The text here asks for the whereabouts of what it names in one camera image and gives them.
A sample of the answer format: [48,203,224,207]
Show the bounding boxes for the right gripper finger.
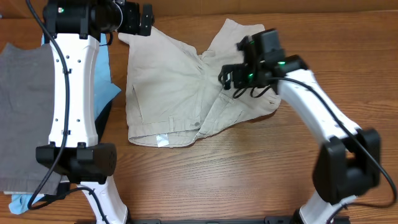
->
[219,64,236,78]
[218,73,233,90]

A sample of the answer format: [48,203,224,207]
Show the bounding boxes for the beige shorts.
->
[118,19,280,147]

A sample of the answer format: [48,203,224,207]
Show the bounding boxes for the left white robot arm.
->
[35,0,154,223]

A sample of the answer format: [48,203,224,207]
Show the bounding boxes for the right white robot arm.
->
[218,29,381,223]

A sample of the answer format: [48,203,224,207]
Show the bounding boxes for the black garment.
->
[39,101,112,202]

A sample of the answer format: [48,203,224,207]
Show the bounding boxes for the grey shorts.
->
[1,44,54,193]

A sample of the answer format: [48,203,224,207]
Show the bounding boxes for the light blue garment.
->
[8,32,122,215]

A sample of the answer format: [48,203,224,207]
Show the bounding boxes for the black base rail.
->
[77,215,352,224]

